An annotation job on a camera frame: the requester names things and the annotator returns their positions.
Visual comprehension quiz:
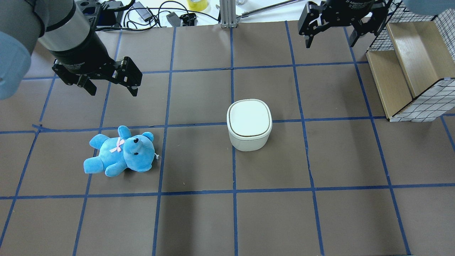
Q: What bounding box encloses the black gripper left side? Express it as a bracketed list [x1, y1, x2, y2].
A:
[50, 32, 143, 97]

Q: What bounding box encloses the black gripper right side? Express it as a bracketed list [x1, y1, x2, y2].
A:
[298, 0, 392, 48]

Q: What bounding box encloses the silver grey robot arm left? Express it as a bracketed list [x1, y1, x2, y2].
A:
[0, 0, 143, 100]

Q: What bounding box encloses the white square trash can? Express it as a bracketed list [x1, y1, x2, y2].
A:
[226, 99, 273, 152]

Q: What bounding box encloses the grey power brick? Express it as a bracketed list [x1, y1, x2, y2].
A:
[132, 1, 153, 22]

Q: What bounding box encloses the blue teddy bear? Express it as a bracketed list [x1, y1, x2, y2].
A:
[83, 126, 160, 177]

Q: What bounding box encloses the black power adapter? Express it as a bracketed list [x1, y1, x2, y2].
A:
[166, 12, 182, 27]

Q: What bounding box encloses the grey metal rod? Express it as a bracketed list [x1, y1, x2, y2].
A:
[236, 0, 302, 20]

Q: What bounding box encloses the yellow tape roll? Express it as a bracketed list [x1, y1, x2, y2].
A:
[187, 0, 209, 12]

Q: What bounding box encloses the black cable bundle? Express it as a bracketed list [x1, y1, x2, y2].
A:
[121, 1, 221, 29]

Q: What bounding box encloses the wooden wire-mesh shelf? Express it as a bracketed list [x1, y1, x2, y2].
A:
[366, 0, 455, 123]

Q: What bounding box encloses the aluminium profile post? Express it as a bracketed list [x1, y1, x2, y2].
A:
[219, 0, 238, 28]

